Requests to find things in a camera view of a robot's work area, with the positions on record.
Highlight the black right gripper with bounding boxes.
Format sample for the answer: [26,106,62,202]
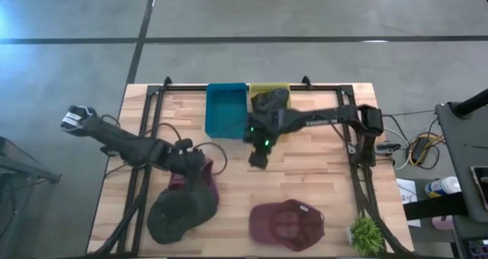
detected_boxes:
[243,108,291,171]

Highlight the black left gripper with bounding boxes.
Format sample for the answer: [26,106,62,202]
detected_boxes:
[162,144,207,192]

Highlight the maroon baseball cap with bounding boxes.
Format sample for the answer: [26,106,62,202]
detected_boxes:
[167,158,221,206]
[248,198,326,252]

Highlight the dark grey baseball cap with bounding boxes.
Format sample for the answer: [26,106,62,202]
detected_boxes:
[251,88,291,114]
[146,182,220,245]

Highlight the blue plastic bin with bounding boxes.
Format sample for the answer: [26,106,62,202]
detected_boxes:
[204,82,249,140]

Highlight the yellow plastic bin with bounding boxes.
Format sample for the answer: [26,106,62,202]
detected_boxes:
[249,82,292,114]

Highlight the black plug connector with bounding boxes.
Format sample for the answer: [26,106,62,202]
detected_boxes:
[376,142,402,155]

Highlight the small green potted plant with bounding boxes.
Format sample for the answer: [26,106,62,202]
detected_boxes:
[347,215,386,257]

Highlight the white paper sheet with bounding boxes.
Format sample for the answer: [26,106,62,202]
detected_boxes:
[396,177,422,228]

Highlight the black power adapter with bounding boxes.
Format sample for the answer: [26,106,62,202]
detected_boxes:
[413,136,432,162]

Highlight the grey metal stand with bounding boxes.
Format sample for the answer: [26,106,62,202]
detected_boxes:
[0,136,63,185]

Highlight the white spray can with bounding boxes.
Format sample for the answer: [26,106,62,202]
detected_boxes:
[424,176,462,199]

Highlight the pink object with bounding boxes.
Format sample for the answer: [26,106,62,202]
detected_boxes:
[431,215,455,231]

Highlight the grey side desk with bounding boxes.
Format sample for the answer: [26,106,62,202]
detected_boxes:
[435,101,488,224]

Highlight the black pole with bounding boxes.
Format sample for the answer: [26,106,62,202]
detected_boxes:
[452,88,488,119]

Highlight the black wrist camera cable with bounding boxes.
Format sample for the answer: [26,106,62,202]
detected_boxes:
[192,141,229,177]

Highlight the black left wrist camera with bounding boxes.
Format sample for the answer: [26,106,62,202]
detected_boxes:
[174,138,194,152]

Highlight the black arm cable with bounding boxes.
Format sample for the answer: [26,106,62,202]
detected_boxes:
[144,122,185,142]

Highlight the black aluminium table frame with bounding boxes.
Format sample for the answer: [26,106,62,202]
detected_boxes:
[91,75,413,257]

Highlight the white cable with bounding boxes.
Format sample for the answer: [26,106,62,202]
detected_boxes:
[383,126,412,171]

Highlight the thin black cable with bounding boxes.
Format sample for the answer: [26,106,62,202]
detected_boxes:
[380,108,438,119]

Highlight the yellow cable coil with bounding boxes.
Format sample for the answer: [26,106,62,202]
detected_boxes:
[407,133,446,167]

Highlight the black strap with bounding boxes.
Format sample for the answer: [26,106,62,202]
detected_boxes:
[403,192,470,221]

